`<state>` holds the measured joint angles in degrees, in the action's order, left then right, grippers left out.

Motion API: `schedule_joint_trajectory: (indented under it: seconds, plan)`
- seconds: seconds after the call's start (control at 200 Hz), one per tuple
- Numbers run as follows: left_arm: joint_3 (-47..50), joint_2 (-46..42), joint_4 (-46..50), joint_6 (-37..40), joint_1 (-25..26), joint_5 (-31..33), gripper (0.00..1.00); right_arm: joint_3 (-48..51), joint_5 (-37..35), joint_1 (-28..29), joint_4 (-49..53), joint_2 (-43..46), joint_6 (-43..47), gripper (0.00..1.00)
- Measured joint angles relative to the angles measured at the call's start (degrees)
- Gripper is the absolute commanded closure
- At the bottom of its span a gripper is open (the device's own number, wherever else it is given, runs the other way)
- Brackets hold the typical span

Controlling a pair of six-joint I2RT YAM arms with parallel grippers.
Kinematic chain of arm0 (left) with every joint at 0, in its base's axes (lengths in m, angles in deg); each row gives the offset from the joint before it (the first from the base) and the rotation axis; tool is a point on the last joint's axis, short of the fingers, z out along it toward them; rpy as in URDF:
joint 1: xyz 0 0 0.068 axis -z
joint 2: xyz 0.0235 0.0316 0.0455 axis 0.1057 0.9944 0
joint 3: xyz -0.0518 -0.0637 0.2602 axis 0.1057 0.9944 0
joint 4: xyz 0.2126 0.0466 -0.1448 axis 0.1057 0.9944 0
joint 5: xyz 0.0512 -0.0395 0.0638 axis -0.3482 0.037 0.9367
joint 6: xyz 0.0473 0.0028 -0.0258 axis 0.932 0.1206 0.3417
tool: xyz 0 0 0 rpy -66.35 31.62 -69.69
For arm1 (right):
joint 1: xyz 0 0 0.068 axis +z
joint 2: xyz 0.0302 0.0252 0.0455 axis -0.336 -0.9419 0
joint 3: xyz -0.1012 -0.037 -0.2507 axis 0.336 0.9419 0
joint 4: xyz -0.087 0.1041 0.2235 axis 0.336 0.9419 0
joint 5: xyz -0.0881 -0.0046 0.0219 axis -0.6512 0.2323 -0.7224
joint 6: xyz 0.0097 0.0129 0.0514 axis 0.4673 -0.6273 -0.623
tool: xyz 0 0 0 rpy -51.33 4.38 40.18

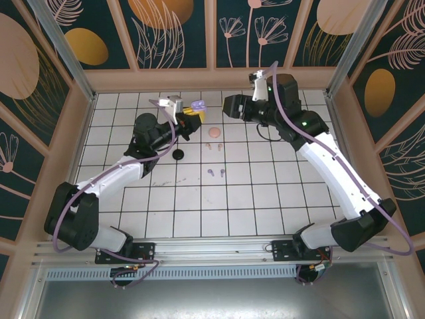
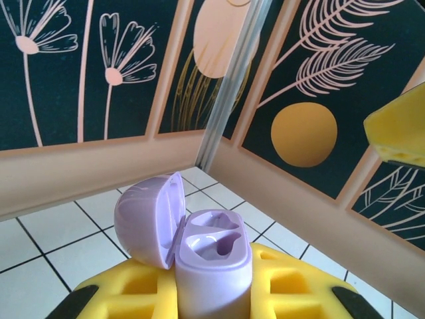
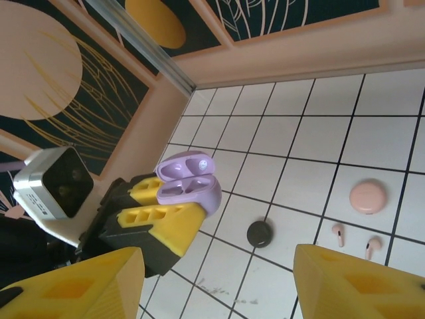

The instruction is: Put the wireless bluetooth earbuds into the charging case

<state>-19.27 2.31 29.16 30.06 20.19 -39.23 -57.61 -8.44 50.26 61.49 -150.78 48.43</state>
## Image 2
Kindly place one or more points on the feather orange circle art panel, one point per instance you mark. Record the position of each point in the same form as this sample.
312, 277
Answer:
303, 133

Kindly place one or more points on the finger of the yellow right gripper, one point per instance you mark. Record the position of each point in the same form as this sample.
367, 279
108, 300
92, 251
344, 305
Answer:
401, 129

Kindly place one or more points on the aluminium corner post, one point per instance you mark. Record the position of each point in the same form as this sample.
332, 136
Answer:
232, 83

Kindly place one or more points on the peach circle wall art panel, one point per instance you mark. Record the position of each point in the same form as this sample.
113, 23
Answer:
212, 50

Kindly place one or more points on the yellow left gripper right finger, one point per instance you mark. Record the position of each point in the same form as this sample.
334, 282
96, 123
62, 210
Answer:
318, 295

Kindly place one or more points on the purple earbud charging case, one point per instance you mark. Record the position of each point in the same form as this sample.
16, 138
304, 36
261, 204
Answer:
212, 285

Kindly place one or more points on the leaf outline wall art panel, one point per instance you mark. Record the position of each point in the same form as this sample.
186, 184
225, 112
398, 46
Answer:
391, 206

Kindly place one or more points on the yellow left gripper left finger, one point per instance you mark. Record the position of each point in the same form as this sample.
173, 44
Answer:
113, 299

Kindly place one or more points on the flower wall art panel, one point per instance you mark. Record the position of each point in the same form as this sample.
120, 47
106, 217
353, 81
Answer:
66, 99

